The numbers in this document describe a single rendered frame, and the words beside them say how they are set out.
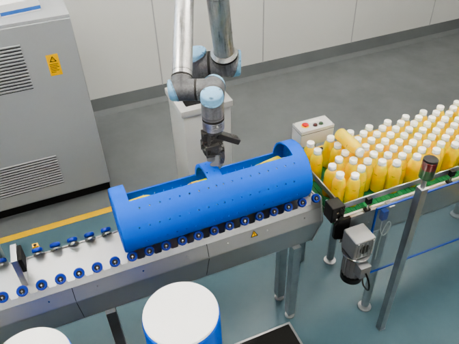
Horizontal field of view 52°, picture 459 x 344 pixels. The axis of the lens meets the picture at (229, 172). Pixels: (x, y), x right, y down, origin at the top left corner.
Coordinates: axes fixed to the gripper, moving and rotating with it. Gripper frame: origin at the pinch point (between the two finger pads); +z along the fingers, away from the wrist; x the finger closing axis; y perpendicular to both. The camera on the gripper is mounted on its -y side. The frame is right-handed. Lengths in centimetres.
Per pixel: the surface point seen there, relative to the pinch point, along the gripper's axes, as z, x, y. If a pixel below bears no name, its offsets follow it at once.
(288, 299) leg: 105, 9, -35
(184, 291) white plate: 19, 42, 32
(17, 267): 18, 5, 90
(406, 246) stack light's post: 49, 38, -81
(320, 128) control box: 14, -24, -66
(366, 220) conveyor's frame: 40, 23, -66
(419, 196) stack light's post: 17, 38, -80
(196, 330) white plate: 19, 60, 34
